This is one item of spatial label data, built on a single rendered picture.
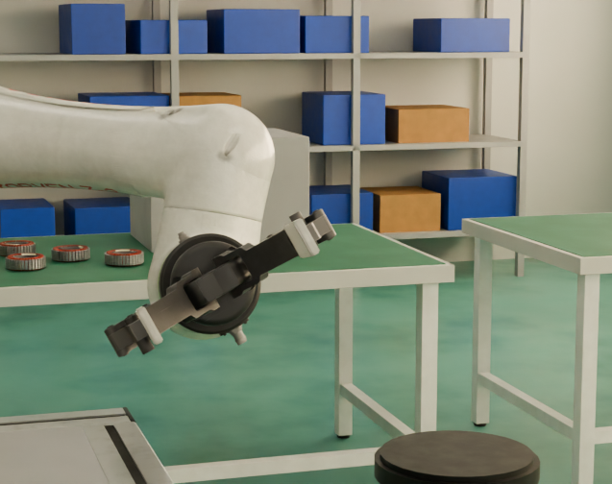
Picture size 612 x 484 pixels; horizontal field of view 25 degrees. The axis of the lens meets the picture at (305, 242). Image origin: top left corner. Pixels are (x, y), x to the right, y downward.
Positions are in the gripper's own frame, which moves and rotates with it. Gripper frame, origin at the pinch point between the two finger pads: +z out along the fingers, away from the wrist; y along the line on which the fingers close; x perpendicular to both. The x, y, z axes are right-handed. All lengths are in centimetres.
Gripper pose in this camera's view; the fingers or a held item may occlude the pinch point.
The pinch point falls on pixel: (228, 280)
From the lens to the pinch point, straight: 106.5
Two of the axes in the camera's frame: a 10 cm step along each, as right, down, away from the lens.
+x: -4.9, -8.7, -0.3
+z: 1.3, -0.4, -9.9
